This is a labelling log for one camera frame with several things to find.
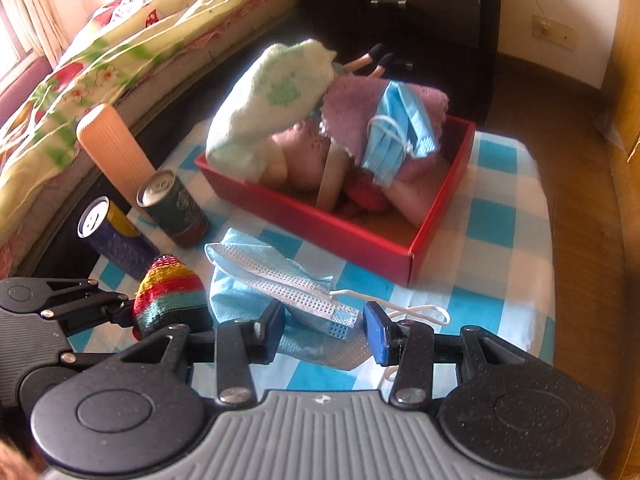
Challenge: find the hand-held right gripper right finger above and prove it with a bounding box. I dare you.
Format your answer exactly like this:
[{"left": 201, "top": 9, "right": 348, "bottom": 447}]
[{"left": 362, "top": 301, "right": 527, "bottom": 409}]

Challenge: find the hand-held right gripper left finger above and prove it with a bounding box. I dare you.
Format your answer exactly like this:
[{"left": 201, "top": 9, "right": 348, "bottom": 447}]
[{"left": 118, "top": 301, "right": 287, "bottom": 406}]

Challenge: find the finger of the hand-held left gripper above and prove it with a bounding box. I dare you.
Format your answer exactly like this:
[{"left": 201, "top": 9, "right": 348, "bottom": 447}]
[
  {"left": 58, "top": 347, "right": 123, "bottom": 373},
  {"left": 36, "top": 279, "right": 138, "bottom": 334}
]

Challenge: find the blue face mask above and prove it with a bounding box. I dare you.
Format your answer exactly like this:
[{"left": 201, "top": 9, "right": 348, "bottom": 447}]
[
  {"left": 359, "top": 81, "right": 441, "bottom": 187},
  {"left": 204, "top": 227, "right": 451, "bottom": 343},
  {"left": 277, "top": 320, "right": 381, "bottom": 372}
]

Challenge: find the rainbow striped knit hat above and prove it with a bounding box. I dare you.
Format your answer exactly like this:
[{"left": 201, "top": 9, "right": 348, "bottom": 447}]
[{"left": 131, "top": 255, "right": 213, "bottom": 338}]

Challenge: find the red cardboard box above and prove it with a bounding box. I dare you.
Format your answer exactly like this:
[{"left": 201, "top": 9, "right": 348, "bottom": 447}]
[{"left": 194, "top": 114, "right": 477, "bottom": 288}]

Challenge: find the white green patterned towel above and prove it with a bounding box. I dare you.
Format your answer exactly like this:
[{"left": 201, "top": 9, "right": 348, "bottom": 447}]
[{"left": 205, "top": 39, "right": 338, "bottom": 181}]

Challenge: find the purple cloth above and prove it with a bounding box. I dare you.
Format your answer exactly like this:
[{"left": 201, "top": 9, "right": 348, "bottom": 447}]
[{"left": 317, "top": 76, "right": 449, "bottom": 181}]

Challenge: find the pale pink soft cloth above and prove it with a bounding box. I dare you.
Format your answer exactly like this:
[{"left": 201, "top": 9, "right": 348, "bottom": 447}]
[{"left": 387, "top": 175, "right": 443, "bottom": 228}]

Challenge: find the purple drink can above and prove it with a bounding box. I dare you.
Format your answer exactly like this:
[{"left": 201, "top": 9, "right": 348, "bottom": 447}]
[{"left": 76, "top": 196, "right": 161, "bottom": 281}]

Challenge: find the green drink can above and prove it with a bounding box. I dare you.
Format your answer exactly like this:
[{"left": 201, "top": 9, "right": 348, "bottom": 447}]
[{"left": 136, "top": 170, "right": 211, "bottom": 248}]

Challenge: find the dark pink knit item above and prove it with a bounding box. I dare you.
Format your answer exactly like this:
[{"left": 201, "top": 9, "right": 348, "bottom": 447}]
[{"left": 340, "top": 170, "right": 396, "bottom": 216}]

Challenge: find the blue white checkered tablecloth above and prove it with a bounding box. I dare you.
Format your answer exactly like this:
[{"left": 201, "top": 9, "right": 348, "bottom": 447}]
[{"left": 65, "top": 115, "right": 556, "bottom": 396}]

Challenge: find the peach ribbed bottle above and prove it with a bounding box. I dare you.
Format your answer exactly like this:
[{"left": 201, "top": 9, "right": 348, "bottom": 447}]
[{"left": 76, "top": 103, "right": 156, "bottom": 208}]

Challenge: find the pink plush toy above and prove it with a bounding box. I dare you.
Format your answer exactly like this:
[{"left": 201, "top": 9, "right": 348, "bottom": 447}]
[{"left": 277, "top": 42, "right": 396, "bottom": 193}]

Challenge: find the floral blanket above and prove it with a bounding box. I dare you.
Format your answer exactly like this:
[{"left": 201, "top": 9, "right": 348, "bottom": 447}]
[{"left": 0, "top": 0, "right": 301, "bottom": 196}]

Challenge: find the striped curtain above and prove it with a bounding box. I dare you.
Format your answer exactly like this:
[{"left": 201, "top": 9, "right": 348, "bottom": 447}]
[{"left": 0, "top": 0, "right": 88, "bottom": 63}]

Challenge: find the dark wooden nightstand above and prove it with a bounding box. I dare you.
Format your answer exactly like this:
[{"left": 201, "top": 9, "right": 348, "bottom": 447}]
[{"left": 292, "top": 0, "right": 502, "bottom": 126}]

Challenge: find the wooden cabinet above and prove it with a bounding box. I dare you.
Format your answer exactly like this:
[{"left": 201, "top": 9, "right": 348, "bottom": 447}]
[{"left": 597, "top": 10, "right": 640, "bottom": 166}]

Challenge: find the wall outlet plate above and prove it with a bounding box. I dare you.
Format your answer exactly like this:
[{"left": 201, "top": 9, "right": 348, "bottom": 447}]
[{"left": 531, "top": 14, "right": 577, "bottom": 50}]

